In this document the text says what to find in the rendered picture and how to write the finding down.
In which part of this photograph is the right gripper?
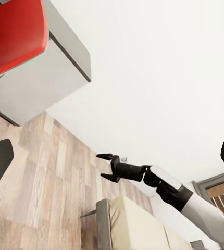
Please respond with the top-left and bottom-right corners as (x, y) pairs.
(96, 154), (132, 183)

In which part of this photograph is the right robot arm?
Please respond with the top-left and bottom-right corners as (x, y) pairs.
(96, 154), (224, 244)

